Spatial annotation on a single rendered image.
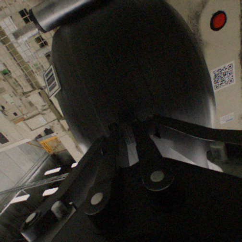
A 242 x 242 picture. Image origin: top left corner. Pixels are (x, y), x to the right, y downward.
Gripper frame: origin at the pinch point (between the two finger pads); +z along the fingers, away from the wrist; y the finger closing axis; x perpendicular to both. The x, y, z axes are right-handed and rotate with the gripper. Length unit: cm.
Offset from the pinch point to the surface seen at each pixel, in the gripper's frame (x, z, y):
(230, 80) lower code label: -7.9, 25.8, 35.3
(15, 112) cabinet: 63, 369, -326
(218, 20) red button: 10.2, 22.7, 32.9
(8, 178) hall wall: -259, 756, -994
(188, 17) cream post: 14.6, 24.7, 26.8
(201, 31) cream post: 9.7, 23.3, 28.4
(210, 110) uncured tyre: -5.4, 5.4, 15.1
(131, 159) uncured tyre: -8.3, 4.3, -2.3
